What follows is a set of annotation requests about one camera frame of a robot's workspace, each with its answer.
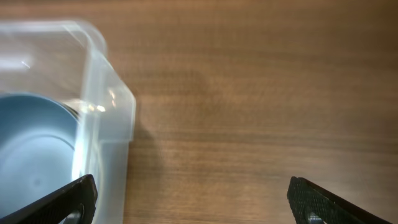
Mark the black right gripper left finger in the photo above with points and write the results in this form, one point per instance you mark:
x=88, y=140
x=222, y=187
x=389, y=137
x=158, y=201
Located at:
x=74, y=203

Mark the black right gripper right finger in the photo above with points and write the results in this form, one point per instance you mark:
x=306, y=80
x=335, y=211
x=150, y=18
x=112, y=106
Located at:
x=311, y=203

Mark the blue bowl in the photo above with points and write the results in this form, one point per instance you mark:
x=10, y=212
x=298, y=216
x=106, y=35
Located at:
x=37, y=148

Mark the clear plastic storage bin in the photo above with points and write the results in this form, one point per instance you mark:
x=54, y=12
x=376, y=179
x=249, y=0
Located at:
x=66, y=61

